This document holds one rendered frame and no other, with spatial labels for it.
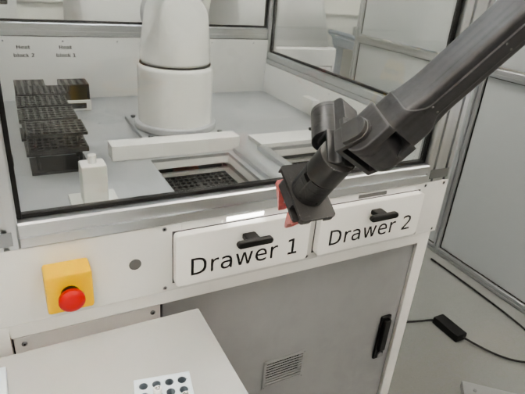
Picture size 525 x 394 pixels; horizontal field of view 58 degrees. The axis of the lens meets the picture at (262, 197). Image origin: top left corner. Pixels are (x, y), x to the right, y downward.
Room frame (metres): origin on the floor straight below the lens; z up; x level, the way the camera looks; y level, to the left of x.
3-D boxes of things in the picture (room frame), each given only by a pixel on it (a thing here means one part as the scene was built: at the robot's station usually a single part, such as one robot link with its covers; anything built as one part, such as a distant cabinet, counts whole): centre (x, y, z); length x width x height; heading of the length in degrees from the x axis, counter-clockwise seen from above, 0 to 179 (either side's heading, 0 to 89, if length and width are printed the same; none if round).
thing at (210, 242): (0.81, 0.03, 0.87); 0.29 x 0.02 x 0.11; 119
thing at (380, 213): (0.94, -0.26, 0.91); 0.07 x 0.04 x 0.01; 119
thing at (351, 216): (0.96, -0.25, 0.87); 0.29 x 0.02 x 0.11; 119
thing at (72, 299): (0.60, 0.29, 0.88); 0.04 x 0.03 x 0.04; 119
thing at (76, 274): (0.63, 0.30, 0.88); 0.07 x 0.05 x 0.07; 119
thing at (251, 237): (0.79, 0.01, 0.91); 0.07 x 0.04 x 0.01; 119
